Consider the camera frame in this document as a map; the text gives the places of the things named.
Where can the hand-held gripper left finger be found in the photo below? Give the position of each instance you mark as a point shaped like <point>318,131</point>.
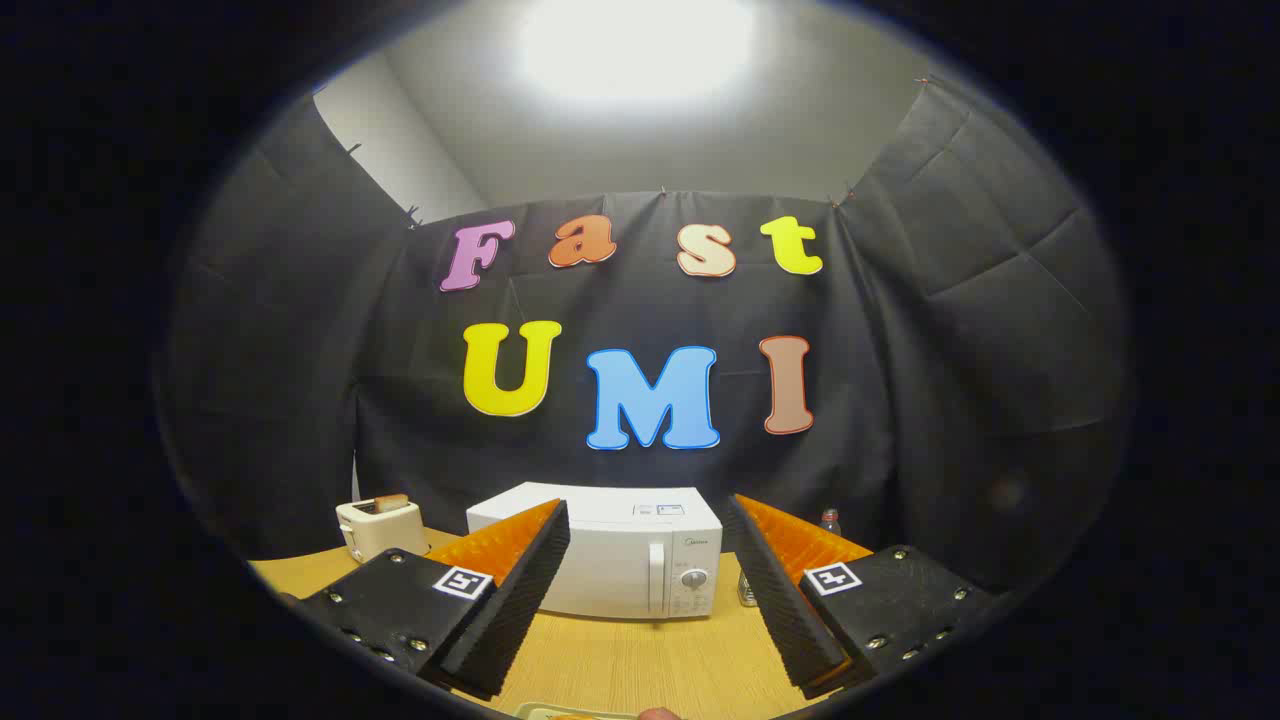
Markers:
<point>520,600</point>

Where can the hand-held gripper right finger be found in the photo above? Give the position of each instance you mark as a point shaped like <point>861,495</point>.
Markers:
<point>785,610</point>

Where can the white microwave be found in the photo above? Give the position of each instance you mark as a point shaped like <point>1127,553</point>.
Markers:
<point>630,560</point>

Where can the clear water bottle red label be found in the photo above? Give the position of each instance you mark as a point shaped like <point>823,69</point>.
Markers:
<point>831,523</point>

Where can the white plate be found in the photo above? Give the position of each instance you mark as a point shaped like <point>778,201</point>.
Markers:
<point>560,711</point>

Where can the cream toaster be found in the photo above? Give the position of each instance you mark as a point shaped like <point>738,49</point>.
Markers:
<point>385,530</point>

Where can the toasted bread slice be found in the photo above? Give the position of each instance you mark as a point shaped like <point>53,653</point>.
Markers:
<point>391,501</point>

